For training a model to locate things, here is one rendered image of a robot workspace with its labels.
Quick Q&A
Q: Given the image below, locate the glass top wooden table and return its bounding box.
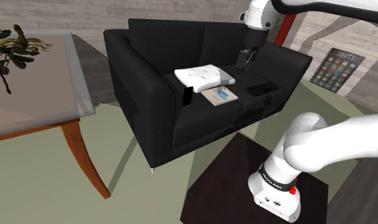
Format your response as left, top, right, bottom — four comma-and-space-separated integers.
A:
0, 32, 111, 200

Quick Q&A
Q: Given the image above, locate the black rectangular box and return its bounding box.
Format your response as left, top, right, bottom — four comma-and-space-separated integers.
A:
182, 87, 194, 107

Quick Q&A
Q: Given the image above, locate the pale blue book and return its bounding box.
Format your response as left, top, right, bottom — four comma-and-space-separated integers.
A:
200, 85, 239, 107

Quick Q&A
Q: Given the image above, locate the dark robot stand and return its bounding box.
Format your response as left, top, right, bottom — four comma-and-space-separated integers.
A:
180, 131, 330, 224

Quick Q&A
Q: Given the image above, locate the black sofa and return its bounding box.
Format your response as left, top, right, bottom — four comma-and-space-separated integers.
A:
102, 18, 314, 171

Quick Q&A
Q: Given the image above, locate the white square cushion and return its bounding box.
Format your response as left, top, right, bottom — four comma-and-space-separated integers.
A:
174, 64, 236, 94

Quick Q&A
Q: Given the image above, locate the dark wall poster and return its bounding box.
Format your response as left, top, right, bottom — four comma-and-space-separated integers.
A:
309, 47, 367, 94

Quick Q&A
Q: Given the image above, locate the black remote control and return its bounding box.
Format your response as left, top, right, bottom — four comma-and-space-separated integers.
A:
246, 81, 280, 97

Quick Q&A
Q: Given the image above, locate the dark leafy plant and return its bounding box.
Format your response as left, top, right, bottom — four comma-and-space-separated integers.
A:
0, 24, 53, 95

